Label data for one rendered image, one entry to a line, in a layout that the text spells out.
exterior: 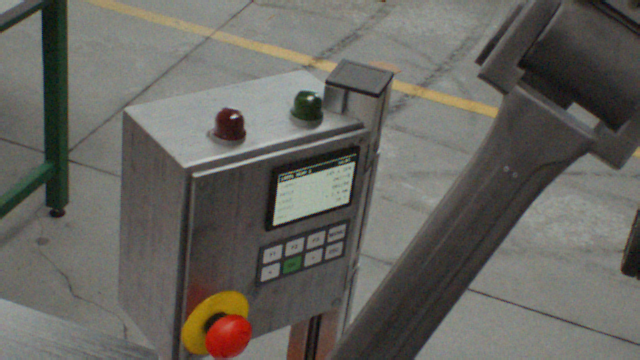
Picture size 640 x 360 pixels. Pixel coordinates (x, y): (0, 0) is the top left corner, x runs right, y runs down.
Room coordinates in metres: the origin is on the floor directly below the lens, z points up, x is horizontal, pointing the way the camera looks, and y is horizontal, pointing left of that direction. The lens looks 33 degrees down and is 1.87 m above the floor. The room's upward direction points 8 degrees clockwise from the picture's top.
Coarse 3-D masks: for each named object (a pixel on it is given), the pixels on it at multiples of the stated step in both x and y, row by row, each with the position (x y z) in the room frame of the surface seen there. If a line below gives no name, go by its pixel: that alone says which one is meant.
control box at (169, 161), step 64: (128, 128) 0.68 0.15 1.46; (192, 128) 0.67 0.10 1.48; (256, 128) 0.68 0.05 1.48; (320, 128) 0.70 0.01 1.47; (128, 192) 0.67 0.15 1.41; (192, 192) 0.62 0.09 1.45; (256, 192) 0.65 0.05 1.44; (128, 256) 0.67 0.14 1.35; (192, 256) 0.62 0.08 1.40; (256, 256) 0.65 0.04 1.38; (192, 320) 0.62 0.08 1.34; (256, 320) 0.66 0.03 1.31
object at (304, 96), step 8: (296, 96) 0.71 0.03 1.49; (304, 96) 0.70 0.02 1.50; (312, 96) 0.70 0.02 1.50; (296, 104) 0.70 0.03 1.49; (304, 104) 0.70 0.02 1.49; (312, 104) 0.70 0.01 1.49; (320, 104) 0.70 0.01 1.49; (296, 112) 0.70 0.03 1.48; (304, 112) 0.70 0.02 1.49; (312, 112) 0.70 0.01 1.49; (320, 112) 0.71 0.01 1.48; (296, 120) 0.70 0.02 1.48; (304, 120) 0.70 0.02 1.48; (312, 120) 0.70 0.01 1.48; (320, 120) 0.70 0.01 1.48
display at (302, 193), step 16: (304, 160) 0.67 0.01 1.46; (320, 160) 0.68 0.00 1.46; (336, 160) 0.69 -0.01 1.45; (352, 160) 0.70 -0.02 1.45; (272, 176) 0.66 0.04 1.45; (288, 176) 0.66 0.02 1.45; (304, 176) 0.67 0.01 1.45; (320, 176) 0.68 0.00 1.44; (336, 176) 0.69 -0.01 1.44; (352, 176) 0.70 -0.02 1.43; (272, 192) 0.65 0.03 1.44; (288, 192) 0.66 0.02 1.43; (304, 192) 0.67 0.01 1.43; (320, 192) 0.68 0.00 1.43; (336, 192) 0.69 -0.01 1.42; (352, 192) 0.71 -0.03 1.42; (272, 208) 0.66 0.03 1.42; (288, 208) 0.67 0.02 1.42; (304, 208) 0.68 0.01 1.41; (320, 208) 0.69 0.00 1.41; (336, 208) 0.70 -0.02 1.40; (272, 224) 0.66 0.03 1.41; (288, 224) 0.67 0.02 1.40
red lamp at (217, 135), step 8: (224, 112) 0.66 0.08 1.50; (232, 112) 0.66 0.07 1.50; (240, 112) 0.67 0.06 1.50; (216, 120) 0.66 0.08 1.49; (224, 120) 0.65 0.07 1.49; (232, 120) 0.66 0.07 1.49; (240, 120) 0.66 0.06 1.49; (216, 128) 0.66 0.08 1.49; (224, 128) 0.65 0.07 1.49; (232, 128) 0.65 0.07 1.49; (240, 128) 0.66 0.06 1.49; (216, 136) 0.65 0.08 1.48; (224, 136) 0.65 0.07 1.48; (232, 136) 0.65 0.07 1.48; (240, 136) 0.66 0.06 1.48; (224, 144) 0.65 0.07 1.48; (232, 144) 0.65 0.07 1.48; (240, 144) 0.66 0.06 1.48
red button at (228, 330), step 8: (208, 320) 0.63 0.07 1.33; (216, 320) 0.62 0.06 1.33; (224, 320) 0.62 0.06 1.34; (232, 320) 0.62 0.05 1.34; (240, 320) 0.62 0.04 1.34; (208, 328) 0.62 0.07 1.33; (216, 328) 0.61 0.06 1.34; (224, 328) 0.61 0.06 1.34; (232, 328) 0.61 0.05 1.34; (240, 328) 0.61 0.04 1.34; (248, 328) 0.62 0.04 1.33; (208, 336) 0.61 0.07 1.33; (216, 336) 0.61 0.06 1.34; (224, 336) 0.61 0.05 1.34; (232, 336) 0.61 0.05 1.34; (240, 336) 0.61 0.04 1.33; (248, 336) 0.62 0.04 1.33; (208, 344) 0.60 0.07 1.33; (216, 344) 0.60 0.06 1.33; (224, 344) 0.60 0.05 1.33; (232, 344) 0.61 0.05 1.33; (240, 344) 0.61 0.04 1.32; (216, 352) 0.60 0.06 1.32; (224, 352) 0.60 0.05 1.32; (232, 352) 0.61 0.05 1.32; (240, 352) 0.61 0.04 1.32
